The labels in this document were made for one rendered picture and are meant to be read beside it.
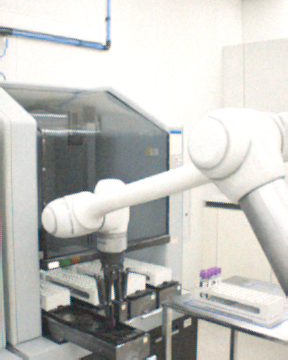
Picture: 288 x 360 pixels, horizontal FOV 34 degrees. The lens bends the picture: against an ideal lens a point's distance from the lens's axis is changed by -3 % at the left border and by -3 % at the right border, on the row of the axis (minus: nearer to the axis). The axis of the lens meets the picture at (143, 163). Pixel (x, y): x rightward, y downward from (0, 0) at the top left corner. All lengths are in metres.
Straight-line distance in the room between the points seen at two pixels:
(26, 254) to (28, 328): 0.24
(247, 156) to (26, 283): 0.90
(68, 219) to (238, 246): 2.73
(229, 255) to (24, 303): 2.61
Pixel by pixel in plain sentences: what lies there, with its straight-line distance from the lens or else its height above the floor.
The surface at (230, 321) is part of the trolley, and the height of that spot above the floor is 0.82.
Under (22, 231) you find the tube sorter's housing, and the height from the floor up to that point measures 1.10.
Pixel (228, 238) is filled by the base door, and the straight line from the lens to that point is 3.92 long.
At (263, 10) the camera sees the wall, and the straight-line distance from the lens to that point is 4.55.
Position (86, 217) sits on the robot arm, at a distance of 1.25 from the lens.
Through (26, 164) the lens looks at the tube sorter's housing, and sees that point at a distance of 1.48.
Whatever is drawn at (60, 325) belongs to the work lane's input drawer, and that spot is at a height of 0.80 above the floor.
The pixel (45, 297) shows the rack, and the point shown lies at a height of 0.86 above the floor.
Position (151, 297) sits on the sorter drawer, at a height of 0.79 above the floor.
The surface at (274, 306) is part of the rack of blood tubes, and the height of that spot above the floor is 0.87.
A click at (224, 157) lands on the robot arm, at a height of 1.35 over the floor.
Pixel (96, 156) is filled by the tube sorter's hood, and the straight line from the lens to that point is 1.64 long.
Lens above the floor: 1.38
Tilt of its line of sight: 3 degrees down
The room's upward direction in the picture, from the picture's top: straight up
